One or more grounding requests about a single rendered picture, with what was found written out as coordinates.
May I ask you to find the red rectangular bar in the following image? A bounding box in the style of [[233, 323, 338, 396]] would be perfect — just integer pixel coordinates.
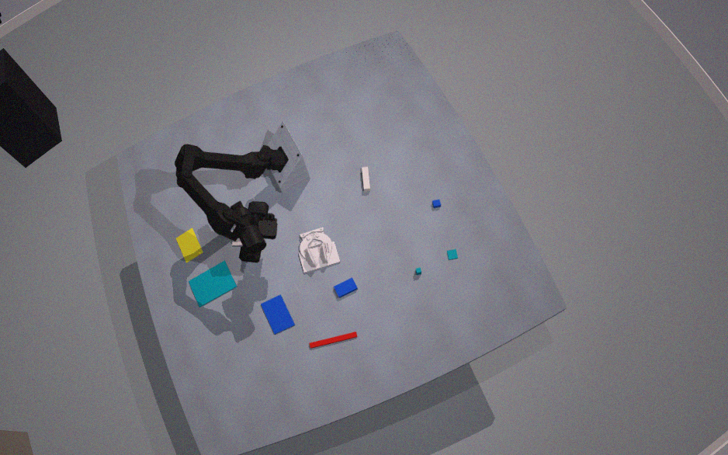
[[309, 332, 357, 349]]

